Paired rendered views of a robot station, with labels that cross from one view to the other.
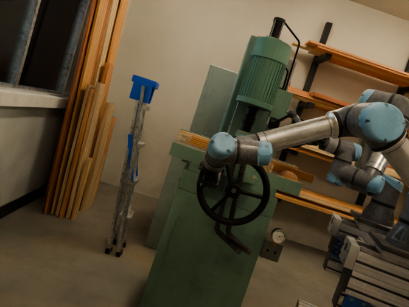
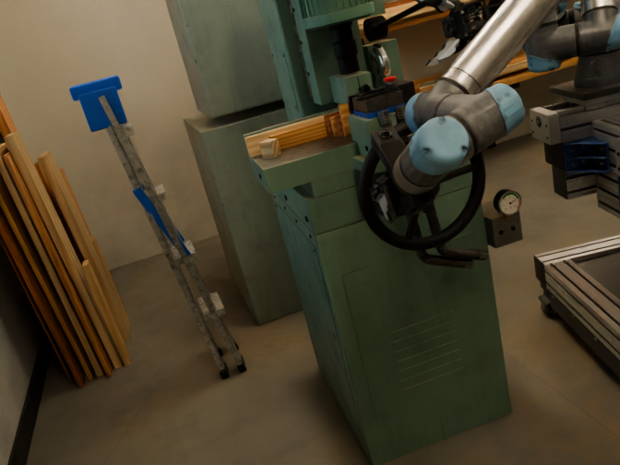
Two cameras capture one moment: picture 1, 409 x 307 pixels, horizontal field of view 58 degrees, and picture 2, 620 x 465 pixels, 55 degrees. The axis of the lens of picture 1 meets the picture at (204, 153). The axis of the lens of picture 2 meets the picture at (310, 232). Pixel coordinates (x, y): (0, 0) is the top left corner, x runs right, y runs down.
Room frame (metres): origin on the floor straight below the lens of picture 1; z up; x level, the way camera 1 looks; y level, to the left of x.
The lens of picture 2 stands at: (0.31, 0.31, 1.20)
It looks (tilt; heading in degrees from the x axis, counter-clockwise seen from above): 20 degrees down; 350
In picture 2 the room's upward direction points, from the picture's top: 14 degrees counter-clockwise
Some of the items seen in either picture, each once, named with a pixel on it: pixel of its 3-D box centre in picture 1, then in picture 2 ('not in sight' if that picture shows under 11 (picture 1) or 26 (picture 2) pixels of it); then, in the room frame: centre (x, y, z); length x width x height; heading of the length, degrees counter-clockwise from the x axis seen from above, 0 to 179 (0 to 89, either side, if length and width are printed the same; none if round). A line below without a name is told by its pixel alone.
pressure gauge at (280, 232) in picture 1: (277, 237); (506, 205); (1.58, -0.41, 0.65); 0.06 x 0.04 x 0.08; 90
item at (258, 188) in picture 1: (230, 176); (375, 159); (1.73, -0.15, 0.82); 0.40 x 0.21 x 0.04; 90
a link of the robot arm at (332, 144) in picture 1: (328, 144); not in sight; (1.60, -0.49, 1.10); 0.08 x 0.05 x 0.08; 0
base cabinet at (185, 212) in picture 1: (201, 254); (383, 293); (1.91, -0.15, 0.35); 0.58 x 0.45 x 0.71; 0
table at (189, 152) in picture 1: (235, 167); (378, 142); (1.68, -0.15, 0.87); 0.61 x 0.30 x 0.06; 90
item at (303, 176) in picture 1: (251, 159); (385, 111); (1.79, -0.22, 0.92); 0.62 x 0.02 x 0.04; 90
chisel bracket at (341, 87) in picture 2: (241, 140); (352, 89); (1.81, -0.15, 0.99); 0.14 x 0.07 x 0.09; 0
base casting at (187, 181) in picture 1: (225, 182); (357, 170); (1.91, -0.15, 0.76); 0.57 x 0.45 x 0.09; 0
